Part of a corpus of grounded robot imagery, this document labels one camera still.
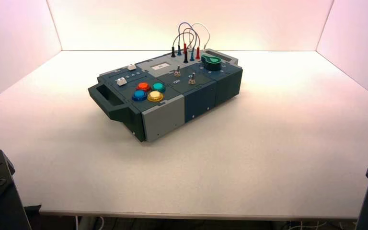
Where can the grey and teal control box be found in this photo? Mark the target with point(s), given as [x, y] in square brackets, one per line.
[165, 117]

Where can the yellow round push button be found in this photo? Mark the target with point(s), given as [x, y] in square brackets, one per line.
[155, 96]

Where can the teal round push button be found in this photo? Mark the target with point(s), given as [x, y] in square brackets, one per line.
[159, 87]

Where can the blue round push button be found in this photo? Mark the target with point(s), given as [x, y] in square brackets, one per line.
[139, 95]

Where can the orange round push button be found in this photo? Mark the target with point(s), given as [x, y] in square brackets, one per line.
[143, 86]

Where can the white number display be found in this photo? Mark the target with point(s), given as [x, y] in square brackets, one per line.
[160, 66]

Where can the green rotary knob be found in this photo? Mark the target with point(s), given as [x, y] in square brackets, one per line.
[212, 63]

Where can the small white rocker key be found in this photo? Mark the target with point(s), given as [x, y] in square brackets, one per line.
[131, 67]
[121, 81]

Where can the metal toggle switch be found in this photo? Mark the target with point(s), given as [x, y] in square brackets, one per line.
[177, 72]
[192, 80]

